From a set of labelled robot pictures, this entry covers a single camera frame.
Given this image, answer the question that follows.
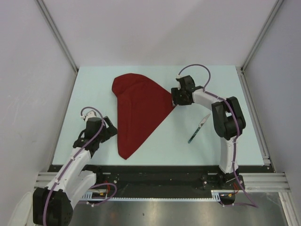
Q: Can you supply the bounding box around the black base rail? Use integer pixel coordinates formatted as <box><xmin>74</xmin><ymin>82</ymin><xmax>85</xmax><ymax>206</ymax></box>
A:
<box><xmin>48</xmin><ymin>164</ymin><xmax>245</xmax><ymax>198</ymax></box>

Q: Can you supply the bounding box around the left aluminium frame post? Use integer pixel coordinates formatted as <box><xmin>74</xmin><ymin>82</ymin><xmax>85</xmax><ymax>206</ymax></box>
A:
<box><xmin>34</xmin><ymin>0</ymin><xmax>79</xmax><ymax>74</ymax></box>

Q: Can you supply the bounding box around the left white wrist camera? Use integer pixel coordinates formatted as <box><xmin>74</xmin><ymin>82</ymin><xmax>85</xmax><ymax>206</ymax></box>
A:
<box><xmin>81</xmin><ymin>110</ymin><xmax>97</xmax><ymax>122</ymax></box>

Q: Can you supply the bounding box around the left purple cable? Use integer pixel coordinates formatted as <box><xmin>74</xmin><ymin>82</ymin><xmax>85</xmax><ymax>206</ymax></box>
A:
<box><xmin>44</xmin><ymin>106</ymin><xmax>117</xmax><ymax>224</ymax></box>

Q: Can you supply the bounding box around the aluminium frame post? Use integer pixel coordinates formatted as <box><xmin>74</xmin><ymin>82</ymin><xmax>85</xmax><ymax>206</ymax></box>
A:
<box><xmin>34</xmin><ymin>0</ymin><xmax>79</xmax><ymax>74</ymax></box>
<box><xmin>240</xmin><ymin>0</ymin><xmax>285</xmax><ymax>72</ymax></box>

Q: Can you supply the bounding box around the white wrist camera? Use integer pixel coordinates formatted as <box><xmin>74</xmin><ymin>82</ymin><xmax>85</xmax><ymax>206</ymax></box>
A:
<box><xmin>176</xmin><ymin>75</ymin><xmax>181</xmax><ymax>90</ymax></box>
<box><xmin>81</xmin><ymin>110</ymin><xmax>97</xmax><ymax>122</ymax></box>

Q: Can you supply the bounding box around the knife with dark handle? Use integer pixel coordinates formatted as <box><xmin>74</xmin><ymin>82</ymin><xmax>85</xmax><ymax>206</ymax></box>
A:
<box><xmin>188</xmin><ymin>113</ymin><xmax>211</xmax><ymax>144</ymax></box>

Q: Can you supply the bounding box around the red cloth napkin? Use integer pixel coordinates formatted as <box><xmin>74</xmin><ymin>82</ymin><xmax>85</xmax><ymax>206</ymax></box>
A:
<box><xmin>111</xmin><ymin>73</ymin><xmax>174</xmax><ymax>160</ymax></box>

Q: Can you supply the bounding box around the aluminium front frame rail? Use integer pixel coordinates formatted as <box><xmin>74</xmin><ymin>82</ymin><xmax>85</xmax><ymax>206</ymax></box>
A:
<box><xmin>34</xmin><ymin>172</ymin><xmax>290</xmax><ymax>192</ymax></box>

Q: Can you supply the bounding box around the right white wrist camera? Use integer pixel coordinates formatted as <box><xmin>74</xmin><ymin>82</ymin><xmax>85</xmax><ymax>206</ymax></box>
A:
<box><xmin>176</xmin><ymin>75</ymin><xmax>181</xmax><ymax>90</ymax></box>

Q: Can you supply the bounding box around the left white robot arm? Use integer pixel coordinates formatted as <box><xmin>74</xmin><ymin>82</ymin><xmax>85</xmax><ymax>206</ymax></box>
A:
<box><xmin>32</xmin><ymin>115</ymin><xmax>117</xmax><ymax>226</ymax></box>

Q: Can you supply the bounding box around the white cable duct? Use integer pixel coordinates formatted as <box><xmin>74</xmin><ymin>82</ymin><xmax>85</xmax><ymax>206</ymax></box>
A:
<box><xmin>77</xmin><ymin>190</ymin><xmax>236</xmax><ymax>202</ymax></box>

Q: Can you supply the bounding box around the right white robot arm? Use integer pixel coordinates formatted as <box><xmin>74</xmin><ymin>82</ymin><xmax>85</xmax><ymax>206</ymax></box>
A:
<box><xmin>171</xmin><ymin>75</ymin><xmax>246</xmax><ymax>189</ymax></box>

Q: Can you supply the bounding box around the purple cable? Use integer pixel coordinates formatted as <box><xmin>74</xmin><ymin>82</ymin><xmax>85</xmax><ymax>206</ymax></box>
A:
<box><xmin>44</xmin><ymin>106</ymin><xmax>117</xmax><ymax>224</ymax></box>
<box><xmin>176</xmin><ymin>64</ymin><xmax>259</xmax><ymax>209</ymax></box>

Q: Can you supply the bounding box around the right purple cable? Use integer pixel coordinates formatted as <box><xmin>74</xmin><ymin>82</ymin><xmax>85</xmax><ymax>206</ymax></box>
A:
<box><xmin>176</xmin><ymin>64</ymin><xmax>259</xmax><ymax>209</ymax></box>

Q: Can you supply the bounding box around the right aluminium frame post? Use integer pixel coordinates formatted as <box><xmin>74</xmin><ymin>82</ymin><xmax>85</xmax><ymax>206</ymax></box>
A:
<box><xmin>240</xmin><ymin>0</ymin><xmax>285</xmax><ymax>72</ymax></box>

